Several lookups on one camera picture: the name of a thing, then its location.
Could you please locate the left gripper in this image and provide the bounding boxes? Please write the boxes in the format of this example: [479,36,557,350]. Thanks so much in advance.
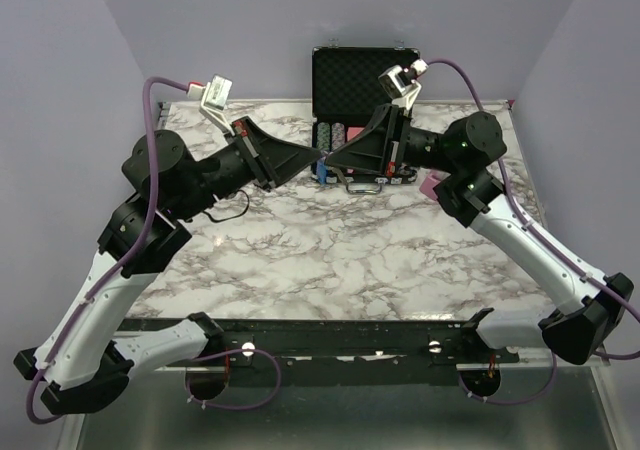
[171,114,321,221]

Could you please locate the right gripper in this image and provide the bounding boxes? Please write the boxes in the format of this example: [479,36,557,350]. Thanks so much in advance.
[326,102,462,175]

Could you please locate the silver key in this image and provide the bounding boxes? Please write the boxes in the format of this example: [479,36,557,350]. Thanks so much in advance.
[333,168,349,189]

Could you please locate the blue key tag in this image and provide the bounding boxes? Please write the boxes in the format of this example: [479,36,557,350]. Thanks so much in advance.
[316,162,328,184]

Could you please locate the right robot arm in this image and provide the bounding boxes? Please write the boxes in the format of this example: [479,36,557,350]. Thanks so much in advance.
[326,104,634,365]

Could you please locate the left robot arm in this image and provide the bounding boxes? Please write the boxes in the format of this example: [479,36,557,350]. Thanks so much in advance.
[14,117,321,418]

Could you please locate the black poker chip case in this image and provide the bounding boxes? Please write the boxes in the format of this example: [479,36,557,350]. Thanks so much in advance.
[310,38,421,195]

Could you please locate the pink card box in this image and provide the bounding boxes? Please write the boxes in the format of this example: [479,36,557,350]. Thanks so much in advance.
[419,170,445,201]

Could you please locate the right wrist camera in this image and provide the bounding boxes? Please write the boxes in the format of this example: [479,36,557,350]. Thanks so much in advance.
[378,59,429,113]

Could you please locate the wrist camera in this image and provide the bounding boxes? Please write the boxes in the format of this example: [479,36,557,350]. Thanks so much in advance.
[378,59,429,113]
[187,75,233,135]

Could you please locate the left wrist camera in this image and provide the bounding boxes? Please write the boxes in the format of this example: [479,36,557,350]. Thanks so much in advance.
[187,75,233,135]

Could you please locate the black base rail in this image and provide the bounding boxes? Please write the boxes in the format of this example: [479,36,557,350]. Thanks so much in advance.
[119,314,601,389]

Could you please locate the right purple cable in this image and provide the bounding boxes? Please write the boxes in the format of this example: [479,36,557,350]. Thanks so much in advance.
[427,58,640,406]

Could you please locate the purple cable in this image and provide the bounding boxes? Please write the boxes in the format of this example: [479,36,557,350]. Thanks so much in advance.
[27,75,284,425]
[427,58,640,406]

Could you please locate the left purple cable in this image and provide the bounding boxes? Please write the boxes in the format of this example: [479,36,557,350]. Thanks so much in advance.
[27,75,284,425]

